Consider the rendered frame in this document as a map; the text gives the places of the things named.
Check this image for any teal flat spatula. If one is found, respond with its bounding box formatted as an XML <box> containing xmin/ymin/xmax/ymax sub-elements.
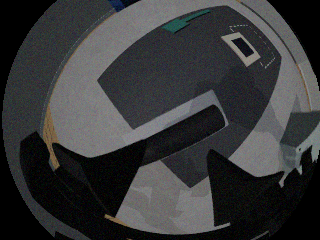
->
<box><xmin>163</xmin><ymin>9</ymin><xmax>211</xmax><ymax>33</ymax></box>

